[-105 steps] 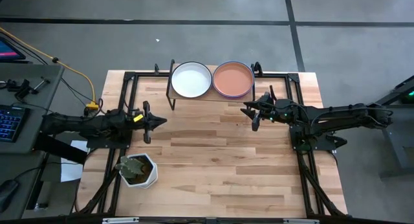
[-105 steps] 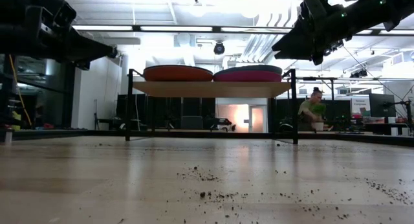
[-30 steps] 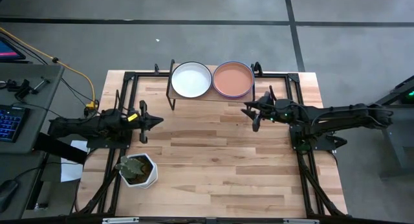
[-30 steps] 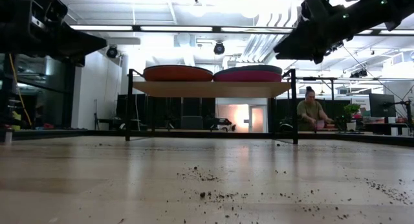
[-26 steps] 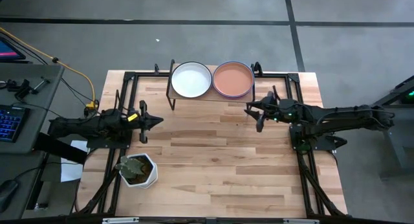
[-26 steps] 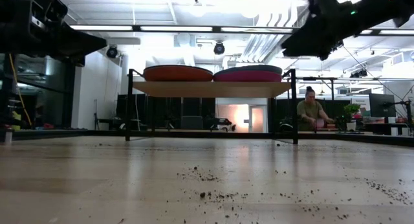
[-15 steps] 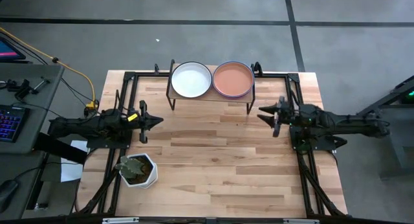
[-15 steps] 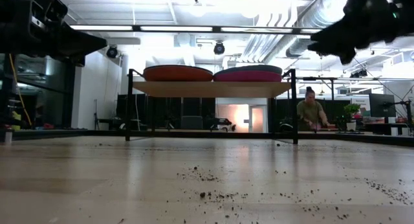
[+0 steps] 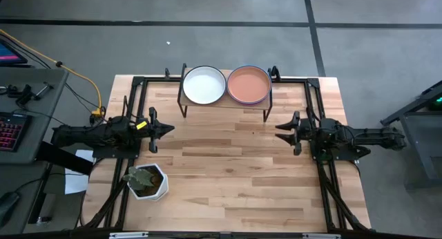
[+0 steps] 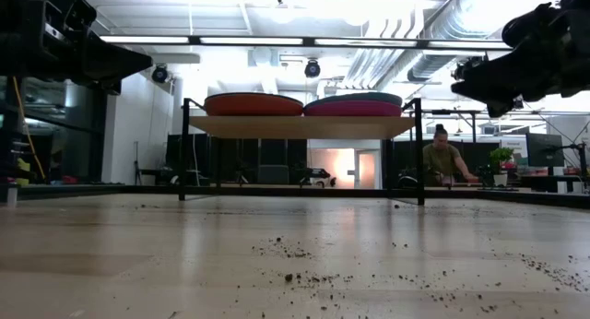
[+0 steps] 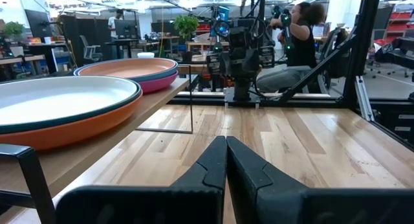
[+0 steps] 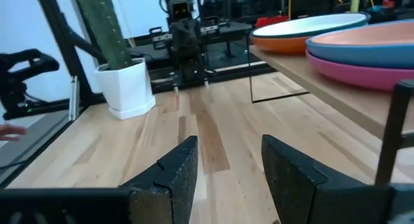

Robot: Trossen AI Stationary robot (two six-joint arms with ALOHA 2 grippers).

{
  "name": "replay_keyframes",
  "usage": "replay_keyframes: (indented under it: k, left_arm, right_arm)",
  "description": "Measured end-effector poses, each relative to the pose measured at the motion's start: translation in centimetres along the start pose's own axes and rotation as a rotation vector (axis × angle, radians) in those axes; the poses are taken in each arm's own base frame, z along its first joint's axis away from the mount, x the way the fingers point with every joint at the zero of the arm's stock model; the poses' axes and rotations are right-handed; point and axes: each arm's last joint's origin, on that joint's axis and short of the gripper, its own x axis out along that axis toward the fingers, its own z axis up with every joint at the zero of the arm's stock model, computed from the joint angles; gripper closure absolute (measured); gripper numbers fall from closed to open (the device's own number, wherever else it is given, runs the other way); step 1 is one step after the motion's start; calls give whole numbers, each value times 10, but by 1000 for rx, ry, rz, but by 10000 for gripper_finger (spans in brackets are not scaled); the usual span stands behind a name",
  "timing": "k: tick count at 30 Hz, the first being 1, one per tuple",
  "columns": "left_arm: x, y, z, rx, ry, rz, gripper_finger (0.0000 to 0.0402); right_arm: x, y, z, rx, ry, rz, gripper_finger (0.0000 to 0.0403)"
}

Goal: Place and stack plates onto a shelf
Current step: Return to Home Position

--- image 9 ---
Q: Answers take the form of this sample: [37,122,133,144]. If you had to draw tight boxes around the black computer mouse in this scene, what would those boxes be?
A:
[0,191,21,228]

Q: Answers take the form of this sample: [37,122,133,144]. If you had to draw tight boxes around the computer monitor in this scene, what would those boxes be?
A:
[0,38,28,68]

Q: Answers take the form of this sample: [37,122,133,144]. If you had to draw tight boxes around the blue plate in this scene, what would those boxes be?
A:
[226,64,273,106]

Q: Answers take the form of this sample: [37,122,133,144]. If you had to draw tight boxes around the silver metal bracket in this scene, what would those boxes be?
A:
[108,231,150,239]
[302,233,342,239]

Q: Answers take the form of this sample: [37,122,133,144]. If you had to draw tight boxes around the grey desk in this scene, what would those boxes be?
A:
[0,161,86,235]
[0,66,70,166]

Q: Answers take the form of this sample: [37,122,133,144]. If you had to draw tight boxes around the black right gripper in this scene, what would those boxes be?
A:
[274,110,315,157]

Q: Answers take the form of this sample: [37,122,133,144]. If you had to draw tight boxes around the black clamp tool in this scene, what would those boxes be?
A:
[0,81,55,107]

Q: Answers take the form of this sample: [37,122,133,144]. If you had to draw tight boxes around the dark green plate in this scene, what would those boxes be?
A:
[182,65,228,106]

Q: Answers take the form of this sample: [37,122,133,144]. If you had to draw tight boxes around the black flat panel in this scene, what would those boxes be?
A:
[35,141,95,176]

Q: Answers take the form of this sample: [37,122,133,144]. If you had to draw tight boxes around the wooden shelf black metal legs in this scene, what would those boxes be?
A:
[176,62,274,124]

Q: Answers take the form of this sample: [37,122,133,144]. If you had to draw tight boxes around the white paper sheet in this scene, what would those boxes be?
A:
[64,149,96,195]

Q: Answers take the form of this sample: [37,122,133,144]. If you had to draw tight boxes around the succulent in white hexagonal pot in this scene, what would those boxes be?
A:
[122,162,170,202]

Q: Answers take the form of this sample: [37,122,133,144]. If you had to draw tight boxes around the backlit black keyboard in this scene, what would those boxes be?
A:
[0,111,30,153]

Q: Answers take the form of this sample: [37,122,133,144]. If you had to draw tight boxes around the black metal table frame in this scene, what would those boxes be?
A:
[74,68,372,239]

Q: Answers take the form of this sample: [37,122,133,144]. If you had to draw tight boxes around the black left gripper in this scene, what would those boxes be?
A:
[135,106,176,154]

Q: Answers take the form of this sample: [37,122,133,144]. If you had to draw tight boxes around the yellow cable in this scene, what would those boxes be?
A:
[0,28,106,117]

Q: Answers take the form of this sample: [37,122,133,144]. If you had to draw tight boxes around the black side table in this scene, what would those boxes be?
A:
[379,79,442,191]

